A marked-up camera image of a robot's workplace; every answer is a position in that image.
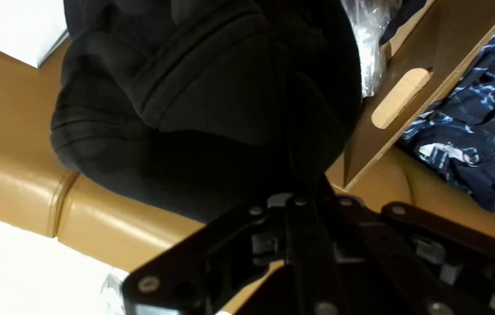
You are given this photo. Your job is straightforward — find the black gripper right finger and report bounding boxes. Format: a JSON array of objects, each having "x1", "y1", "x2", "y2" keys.
[{"x1": 292, "y1": 194, "x2": 495, "y2": 315}]

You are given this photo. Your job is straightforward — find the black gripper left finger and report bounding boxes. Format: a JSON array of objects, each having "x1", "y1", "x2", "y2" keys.
[{"x1": 120, "y1": 191, "x2": 318, "y2": 315}]

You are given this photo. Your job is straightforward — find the black hoodie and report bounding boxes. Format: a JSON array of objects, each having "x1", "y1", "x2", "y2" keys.
[{"x1": 49, "y1": 0, "x2": 365, "y2": 227}]

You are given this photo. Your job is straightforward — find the white cardboard storage box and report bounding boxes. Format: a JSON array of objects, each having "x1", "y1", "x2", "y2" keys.
[{"x1": 341, "y1": 0, "x2": 495, "y2": 192}]

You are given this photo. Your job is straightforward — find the blue patterned garment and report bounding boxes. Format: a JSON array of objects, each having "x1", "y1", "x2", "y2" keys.
[{"x1": 400, "y1": 14, "x2": 495, "y2": 213}]

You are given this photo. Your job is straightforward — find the tan leather sofa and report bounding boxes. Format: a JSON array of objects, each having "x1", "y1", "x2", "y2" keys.
[{"x1": 0, "y1": 33, "x2": 495, "y2": 315}]

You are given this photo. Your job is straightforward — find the white plastic bag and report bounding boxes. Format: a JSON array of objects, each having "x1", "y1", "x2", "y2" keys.
[{"x1": 341, "y1": 0, "x2": 404, "y2": 100}]

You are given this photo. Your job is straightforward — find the dark cloth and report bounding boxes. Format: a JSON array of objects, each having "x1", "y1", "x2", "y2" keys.
[{"x1": 377, "y1": 0, "x2": 430, "y2": 45}]

